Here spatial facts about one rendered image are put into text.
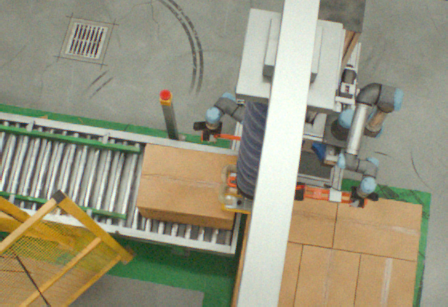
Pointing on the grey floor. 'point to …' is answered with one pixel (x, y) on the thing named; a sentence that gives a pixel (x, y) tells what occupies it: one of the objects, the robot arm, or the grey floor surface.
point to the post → (170, 118)
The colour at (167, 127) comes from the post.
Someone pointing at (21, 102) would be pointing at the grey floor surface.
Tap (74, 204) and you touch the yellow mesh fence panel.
